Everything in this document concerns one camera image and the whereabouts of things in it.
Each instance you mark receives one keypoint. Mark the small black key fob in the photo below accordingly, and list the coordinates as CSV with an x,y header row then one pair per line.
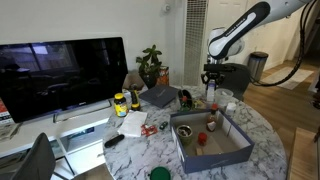
x,y
163,126

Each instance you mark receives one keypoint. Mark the green bottle red cap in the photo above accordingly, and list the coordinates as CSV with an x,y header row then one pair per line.
x,y
184,106

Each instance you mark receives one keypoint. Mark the magazine stack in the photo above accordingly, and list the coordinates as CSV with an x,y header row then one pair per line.
x,y
7,130

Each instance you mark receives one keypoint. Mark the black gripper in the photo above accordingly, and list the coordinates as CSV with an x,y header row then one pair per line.
x,y
214,75

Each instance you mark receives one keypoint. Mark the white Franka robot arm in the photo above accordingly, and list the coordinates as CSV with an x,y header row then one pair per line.
x,y
226,41

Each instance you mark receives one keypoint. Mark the white tv console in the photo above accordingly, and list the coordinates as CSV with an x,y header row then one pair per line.
x,y
83,156

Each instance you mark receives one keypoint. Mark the small bottle round cap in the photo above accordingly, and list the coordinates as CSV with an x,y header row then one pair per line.
x,y
160,174

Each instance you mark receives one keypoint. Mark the navy cardboard box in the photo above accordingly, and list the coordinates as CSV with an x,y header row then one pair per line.
x,y
213,163

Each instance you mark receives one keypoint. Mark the light wooden bench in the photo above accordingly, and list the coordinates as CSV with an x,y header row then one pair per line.
x,y
303,156

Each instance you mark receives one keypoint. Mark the hot sauce bottle red cap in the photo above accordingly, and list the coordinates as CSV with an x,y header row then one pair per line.
x,y
211,125

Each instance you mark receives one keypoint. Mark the clear plastic container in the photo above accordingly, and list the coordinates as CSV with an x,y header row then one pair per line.
x,y
224,96

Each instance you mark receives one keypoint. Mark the red sauce packets pile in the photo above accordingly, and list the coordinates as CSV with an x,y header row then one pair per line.
x,y
149,130

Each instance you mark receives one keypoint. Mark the small red capped jar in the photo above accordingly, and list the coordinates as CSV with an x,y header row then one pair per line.
x,y
202,139

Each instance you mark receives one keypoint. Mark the small wooden block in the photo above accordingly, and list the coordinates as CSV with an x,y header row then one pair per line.
x,y
199,151

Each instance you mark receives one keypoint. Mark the steel trash can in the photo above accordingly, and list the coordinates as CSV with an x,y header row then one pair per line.
x,y
258,66

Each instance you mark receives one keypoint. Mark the patterned floor rug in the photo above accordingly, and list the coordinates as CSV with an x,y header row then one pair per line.
x,y
290,80

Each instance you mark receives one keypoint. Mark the dark grey chair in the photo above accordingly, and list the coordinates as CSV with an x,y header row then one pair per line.
x,y
36,163
238,83

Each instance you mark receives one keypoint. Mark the yellow vitamin bottle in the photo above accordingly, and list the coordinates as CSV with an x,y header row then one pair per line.
x,y
120,106

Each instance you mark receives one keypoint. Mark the black flat screen tv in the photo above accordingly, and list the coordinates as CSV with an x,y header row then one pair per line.
x,y
63,76

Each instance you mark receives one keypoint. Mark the green potted plant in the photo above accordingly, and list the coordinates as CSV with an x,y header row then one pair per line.
x,y
150,63

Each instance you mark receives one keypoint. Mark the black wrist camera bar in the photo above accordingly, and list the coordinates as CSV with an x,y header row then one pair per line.
x,y
218,68

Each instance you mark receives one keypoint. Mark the open tin can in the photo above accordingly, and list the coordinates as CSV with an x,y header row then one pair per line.
x,y
184,136

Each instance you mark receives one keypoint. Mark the tall white plastic bottle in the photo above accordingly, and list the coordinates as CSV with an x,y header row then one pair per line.
x,y
210,91

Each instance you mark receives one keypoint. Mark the white wall thermostat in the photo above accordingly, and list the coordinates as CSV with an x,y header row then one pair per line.
x,y
166,8

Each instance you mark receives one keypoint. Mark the black remote control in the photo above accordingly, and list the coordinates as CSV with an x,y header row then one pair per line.
x,y
114,141

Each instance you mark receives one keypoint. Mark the tall white wall heater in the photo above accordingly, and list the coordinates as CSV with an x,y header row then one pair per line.
x,y
195,40

